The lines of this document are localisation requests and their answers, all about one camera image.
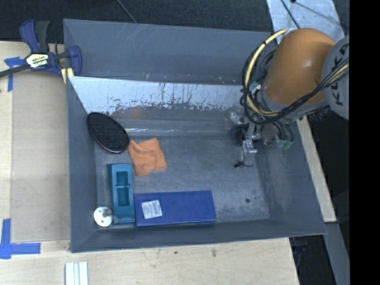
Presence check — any grey metal bin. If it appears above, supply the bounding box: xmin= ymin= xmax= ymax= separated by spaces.
xmin=62 ymin=18 xmax=328 ymax=254

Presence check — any white round knob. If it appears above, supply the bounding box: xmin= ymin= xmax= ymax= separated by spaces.
xmin=93 ymin=206 xmax=115 ymax=228

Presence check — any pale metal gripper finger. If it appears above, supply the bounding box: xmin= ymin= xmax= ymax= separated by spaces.
xmin=248 ymin=141 xmax=258 ymax=167
xmin=240 ymin=140 xmax=249 ymax=167

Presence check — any blue flat box white label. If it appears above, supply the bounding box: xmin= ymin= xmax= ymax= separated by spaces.
xmin=133 ymin=189 xmax=217 ymax=228

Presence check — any black oval mesh strainer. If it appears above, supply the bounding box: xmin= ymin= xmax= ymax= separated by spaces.
xmin=85 ymin=112 xmax=131 ymax=154

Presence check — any orange cloth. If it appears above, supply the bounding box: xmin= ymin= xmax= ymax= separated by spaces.
xmin=127 ymin=137 xmax=168 ymax=178

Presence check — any teal rectangular box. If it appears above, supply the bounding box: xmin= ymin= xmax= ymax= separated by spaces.
xmin=106 ymin=162 xmax=137 ymax=225

